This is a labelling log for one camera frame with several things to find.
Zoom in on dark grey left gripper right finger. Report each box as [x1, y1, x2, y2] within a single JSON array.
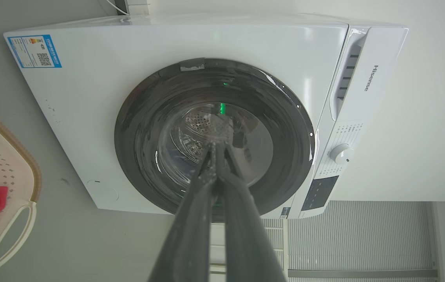
[[217, 144, 287, 282]]

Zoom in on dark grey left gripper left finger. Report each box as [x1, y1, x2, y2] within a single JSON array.
[[148, 141, 218, 282]]

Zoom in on dark round washing machine door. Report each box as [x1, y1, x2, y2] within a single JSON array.
[[114, 58, 315, 218]]

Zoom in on grey window blind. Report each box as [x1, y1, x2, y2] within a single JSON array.
[[262, 201, 439, 282]]

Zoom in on white control dial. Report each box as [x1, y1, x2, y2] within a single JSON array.
[[329, 143, 355, 165]]

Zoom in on white Hisense washing machine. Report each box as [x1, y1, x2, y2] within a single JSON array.
[[4, 14, 409, 220]]

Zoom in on blue energy label sticker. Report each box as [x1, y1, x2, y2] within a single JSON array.
[[7, 34, 62, 69]]

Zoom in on white wall cable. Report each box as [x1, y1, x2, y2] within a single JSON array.
[[105, 0, 130, 16]]

